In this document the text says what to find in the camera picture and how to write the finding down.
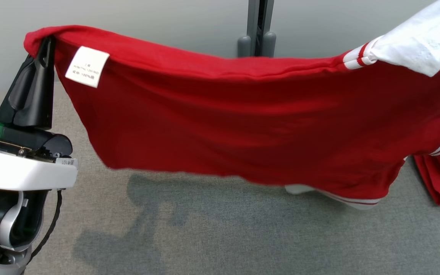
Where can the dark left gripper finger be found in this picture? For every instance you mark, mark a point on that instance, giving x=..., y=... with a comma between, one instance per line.
x=36, y=103
x=8, y=107

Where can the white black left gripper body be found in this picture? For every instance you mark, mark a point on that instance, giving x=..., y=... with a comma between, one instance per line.
x=21, y=172

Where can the red white basketball jersey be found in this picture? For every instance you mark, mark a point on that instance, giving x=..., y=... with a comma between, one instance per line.
x=243, y=122

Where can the grey partition post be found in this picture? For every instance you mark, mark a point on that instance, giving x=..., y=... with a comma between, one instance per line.
x=257, y=30

